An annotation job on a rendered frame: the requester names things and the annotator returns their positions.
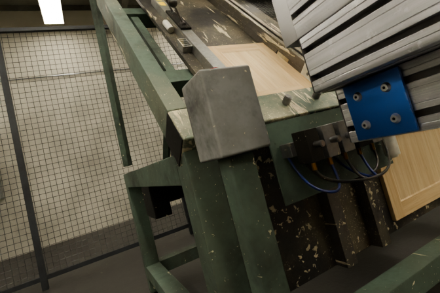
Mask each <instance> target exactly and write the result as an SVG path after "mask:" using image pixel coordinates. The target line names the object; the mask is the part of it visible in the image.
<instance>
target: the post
mask: <svg viewBox="0 0 440 293"><path fill-rule="evenodd" d="M218 163H219V168H220V171H221V175H222V178H223V183H224V186H225V191H226V194H227V198H228V201H229V206H230V211H231V214H232V218H233V221H234V226H235V229H236V233H237V236H238V241H239V244H240V249H241V252H242V256H243V259H244V264H245V267H246V272H247V276H248V279H249V284H250V287H251V291H252V293H291V292H290V289H289V285H288V281H287V277H286V274H285V269H284V265H283V262H282V258H281V255H280V251H279V248H278V244H277V240H276V236H275V233H274V229H273V226H272V221H271V219H270V214H269V211H268V207H267V204H266V199H265V195H264V192H263V188H262V185H261V180H260V178H259V173H258V170H257V166H256V163H255V158H254V155H253V152H252V151H249V152H245V153H242V154H238V155H235V156H231V157H228V158H223V159H220V160H218Z"/></svg>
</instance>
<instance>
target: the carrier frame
mask: <svg viewBox="0 0 440 293"><path fill-rule="evenodd" d="M252 152H253V155H254V158H255V163H256V166H257V170H258V173H259V178H260V180H261V185H262V188H263V192H264V195H265V199H266V204H267V207H268V211H269V214H270V219H271V221H272V226H273V229H274V233H275V236H276V240H277V244H278V248H279V251H280V255H281V258H282V262H283V265H284V269H285V274H286V277H287V281H288V285H289V289H290V292H291V291H293V290H294V289H296V288H298V287H300V286H301V285H303V284H305V283H307V282H308V281H310V280H312V279H313V278H315V277H317V276H318V275H321V274H322V273H324V272H326V271H327V270H329V269H331V268H332V267H334V266H336V265H338V266H342V267H346V268H350V267H352V266H354V265H355V264H357V263H358V259H357V257H356V254H357V253H358V252H360V251H362V250H363V249H366V248H367V247H369V246H371V245H374V246H378V247H385V246H386V245H389V244H390V243H391V239H390V234H391V233H393V232H395V231H396V230H398V229H400V228H402V227H404V226H405V225H407V224H408V223H410V222H412V221H413V220H416V219H417V218H419V217H420V216H422V215H424V214H426V213H428V212H429V211H431V210H432V209H434V208H436V207H438V206H440V198H437V199H435V200H434V201H432V202H430V203H428V204H427V205H425V206H423V207H421V208H419V209H417V210H416V211H414V212H412V213H411V214H409V215H407V216H405V217H403V218H401V219H399V220H398V221H393V220H392V217H391V214H390V210H389V208H388V204H387V201H386V198H385V195H384V191H383V189H382V185H381V182H380V179H379V177H378V178H375V179H371V180H368V181H362V182H352V183H343V184H341V189H340V191H339V192H337V193H334V194H330V193H325V192H320V193H318V194H315V195H313V196H310V197H309V198H306V199H303V200H300V201H298V202H296V203H293V204H291V205H288V206H285V203H284V199H283V196H282V192H281V189H280V185H279V182H278V178H277V174H276V170H275V167H274V163H273V160H272V156H271V153H270V149H269V146H267V147H264V148H260V149H257V150H252ZM123 176H124V181H125V185H126V190H127V193H128V199H129V202H130V207H131V210H132V216H133V219H134V224H135V228H136V233H137V238H138V242H139V247H140V251H141V255H142V259H143V265H144V268H145V273H146V276H147V282H148V285H149V290H150V292H151V293H190V292H189V291H188V290H187V289H186V288H185V287H184V286H183V285H182V284H181V283H180V282H179V281H178V280H177V279H176V278H175V277H174V276H173V275H172V274H171V273H170V272H169V270H171V269H174V268H176V267H179V266H182V265H183V264H186V263H188V262H191V261H193V260H195V259H197V258H200V263H201V266H202V271H203V274H204V278H205V282H206V287H207V290H208V293H252V291H251V287H250V284H249V279H248V275H247V272H246V267H245V264H244V259H243V256H242V252H241V249H240V244H239V241H238V236H237V233H236V229H235V226H234V221H233V218H232V214H231V211H230V206H229V201H228V198H227V194H226V191H225V186H224V183H223V178H222V175H221V171H220V168H219V163H218V160H214V161H210V162H205V163H201V162H200V159H199V156H198V151H197V149H194V150H189V151H186V152H184V153H183V155H182V161H181V167H180V166H178V164H177V162H176V160H175V158H174V156H170V157H169V158H166V159H163V160H161V161H158V162H155V163H153V164H150V165H147V166H145V167H142V168H140V169H137V170H135V171H132V172H129V173H127V174H124V175H123ZM181 198H185V201H186V204H187V209H188V212H189V218H190V221H191V226H192V230H193V234H194V238H195V241H196V243H194V244H192V245H189V246H187V247H184V248H182V249H179V250H177V251H174V252H171V253H169V254H167V255H165V256H162V257H160V258H159V257H158V253H157V250H156V245H155V240H154V237H153V231H152V228H151V223H150V220H149V216H150V217H152V218H155V219H159V218H162V217H165V216H168V215H171V214H172V208H171V205H170V202H171V201H175V200H177V199H181ZM439 281H440V235H439V236H438V237H436V238H435V239H434V240H432V241H430V242H429V243H428V244H426V245H424V246H423V247H422V248H420V249H418V250H417V251H416V252H414V253H412V254H411V255H410V256H408V257H406V258H405V259H404V260H402V261H400V262H399V263H398V264H396V265H395V266H393V267H391V268H390V269H389V270H387V271H385V272H384V273H383V274H381V275H379V276H378V277H377V278H375V279H373V280H372V281H371V282H369V283H367V284H366V285H365V286H363V287H361V288H360V289H359V290H357V291H355V292H354V293H426V292H427V291H428V290H430V289H431V288H432V287H434V286H435V285H436V284H437V283H438V282H439Z"/></svg>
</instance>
